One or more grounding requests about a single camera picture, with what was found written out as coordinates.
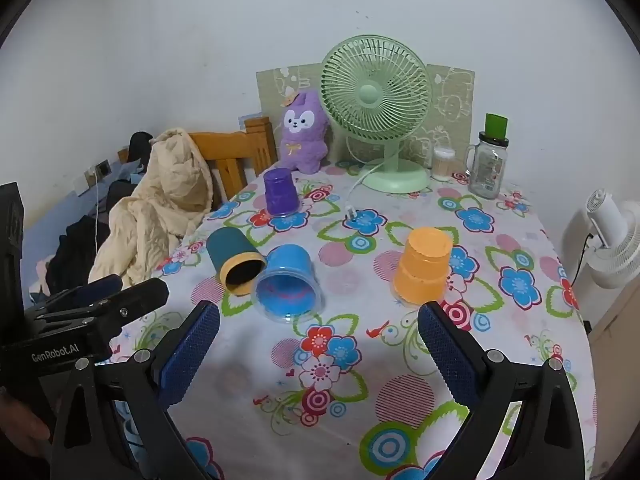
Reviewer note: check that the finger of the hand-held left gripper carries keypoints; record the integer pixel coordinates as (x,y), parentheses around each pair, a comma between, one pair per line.
(135,302)
(102,286)

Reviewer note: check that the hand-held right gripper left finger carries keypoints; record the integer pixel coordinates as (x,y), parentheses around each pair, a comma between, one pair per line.
(192,355)

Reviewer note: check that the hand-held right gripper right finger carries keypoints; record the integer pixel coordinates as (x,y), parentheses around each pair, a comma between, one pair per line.
(450,355)

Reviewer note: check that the dark teal cup yellow rim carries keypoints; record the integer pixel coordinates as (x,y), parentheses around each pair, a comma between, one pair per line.
(227,247)

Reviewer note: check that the blue cup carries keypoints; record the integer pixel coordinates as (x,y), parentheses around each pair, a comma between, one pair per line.
(287,265)

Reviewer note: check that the orange cup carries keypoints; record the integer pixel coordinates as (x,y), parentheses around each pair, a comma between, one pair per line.
(420,265)

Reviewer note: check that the purple cup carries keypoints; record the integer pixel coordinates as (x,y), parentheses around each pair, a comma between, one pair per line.
(280,192)

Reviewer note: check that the person's left hand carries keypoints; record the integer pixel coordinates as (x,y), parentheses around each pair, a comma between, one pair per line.
(20,425)

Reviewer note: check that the dark clothes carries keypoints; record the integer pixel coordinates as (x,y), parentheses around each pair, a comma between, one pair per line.
(75,250)

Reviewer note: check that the beige blanket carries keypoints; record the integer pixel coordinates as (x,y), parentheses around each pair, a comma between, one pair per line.
(150,210)

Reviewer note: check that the floral tablecloth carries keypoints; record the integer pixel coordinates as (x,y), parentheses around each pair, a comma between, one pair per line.
(280,400)

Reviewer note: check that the black cloth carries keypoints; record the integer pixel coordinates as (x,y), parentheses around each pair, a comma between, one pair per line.
(140,145)

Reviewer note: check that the wooden chair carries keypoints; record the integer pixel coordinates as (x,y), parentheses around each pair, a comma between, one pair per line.
(230,152)

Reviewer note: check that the glass jar mug green lid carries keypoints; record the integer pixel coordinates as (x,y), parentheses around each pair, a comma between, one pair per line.
(487,170)

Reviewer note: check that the clear cotton swab container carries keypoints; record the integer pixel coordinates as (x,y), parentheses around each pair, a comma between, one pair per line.
(443,165)

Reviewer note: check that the white fan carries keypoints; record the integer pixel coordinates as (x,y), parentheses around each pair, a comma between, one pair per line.
(607,220)

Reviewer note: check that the purple plush toy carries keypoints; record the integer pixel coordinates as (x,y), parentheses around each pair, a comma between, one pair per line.
(305,150)

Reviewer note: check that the green patterned board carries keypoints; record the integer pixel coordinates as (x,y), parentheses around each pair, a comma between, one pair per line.
(450,105)

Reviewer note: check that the green desk fan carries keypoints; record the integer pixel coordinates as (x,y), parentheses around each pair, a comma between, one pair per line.
(370,95)

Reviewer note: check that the wall outlet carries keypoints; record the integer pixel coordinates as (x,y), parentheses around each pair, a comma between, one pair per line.
(102,167)

